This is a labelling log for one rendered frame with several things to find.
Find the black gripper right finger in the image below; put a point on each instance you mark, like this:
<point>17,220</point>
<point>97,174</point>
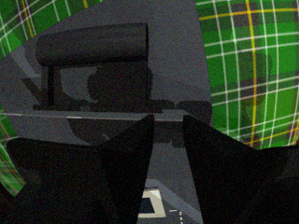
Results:
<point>232,178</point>

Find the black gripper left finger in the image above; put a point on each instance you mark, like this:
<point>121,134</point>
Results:
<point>114,172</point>

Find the beige square tile with black centre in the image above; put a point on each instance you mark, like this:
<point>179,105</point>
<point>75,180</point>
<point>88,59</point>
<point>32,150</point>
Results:
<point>151,204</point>

